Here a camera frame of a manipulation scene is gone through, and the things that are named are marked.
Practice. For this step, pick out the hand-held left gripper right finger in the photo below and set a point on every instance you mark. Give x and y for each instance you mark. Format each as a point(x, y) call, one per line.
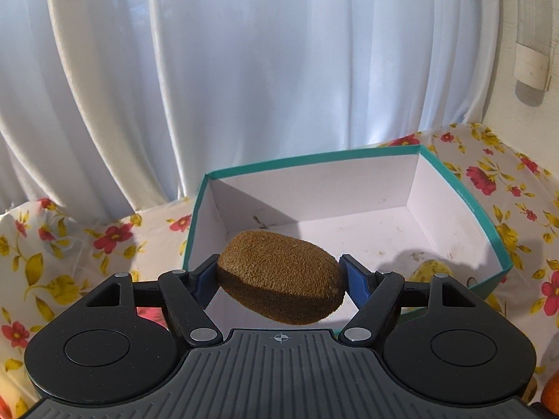
point(354, 277)

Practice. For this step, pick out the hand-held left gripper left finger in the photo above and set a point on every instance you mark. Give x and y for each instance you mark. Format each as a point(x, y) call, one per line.
point(204, 281)

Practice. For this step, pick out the teal cardboard box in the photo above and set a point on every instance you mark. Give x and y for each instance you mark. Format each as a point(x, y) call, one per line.
point(349, 196)

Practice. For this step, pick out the speckled green pear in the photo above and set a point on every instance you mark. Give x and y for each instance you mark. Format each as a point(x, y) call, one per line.
point(430, 270)

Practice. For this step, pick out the floral tablecloth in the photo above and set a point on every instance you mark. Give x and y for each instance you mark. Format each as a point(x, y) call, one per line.
point(65, 248)

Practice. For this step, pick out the white curtain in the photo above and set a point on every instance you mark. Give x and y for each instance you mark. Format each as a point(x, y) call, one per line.
point(240, 74)

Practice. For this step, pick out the orange mandarin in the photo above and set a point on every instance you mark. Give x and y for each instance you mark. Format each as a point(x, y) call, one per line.
point(551, 393)

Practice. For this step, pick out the white wall duct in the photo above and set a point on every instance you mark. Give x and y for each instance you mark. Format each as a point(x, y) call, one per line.
point(533, 43)

